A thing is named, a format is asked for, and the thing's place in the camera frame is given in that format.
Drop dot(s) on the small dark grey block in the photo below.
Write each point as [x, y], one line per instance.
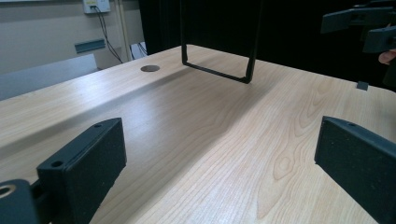
[362, 86]

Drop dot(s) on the round grey table grommet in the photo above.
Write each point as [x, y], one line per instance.
[150, 68]

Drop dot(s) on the blue-grey label strip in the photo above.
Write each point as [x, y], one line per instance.
[89, 45]

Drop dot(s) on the white wall socket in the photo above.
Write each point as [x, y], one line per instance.
[96, 5]

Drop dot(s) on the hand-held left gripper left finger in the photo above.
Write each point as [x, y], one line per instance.
[84, 161]

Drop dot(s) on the black curtain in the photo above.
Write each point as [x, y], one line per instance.
[295, 43]

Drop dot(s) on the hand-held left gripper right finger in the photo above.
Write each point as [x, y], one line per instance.
[361, 161]

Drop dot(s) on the black desktop shelf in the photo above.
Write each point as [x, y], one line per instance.
[218, 72]

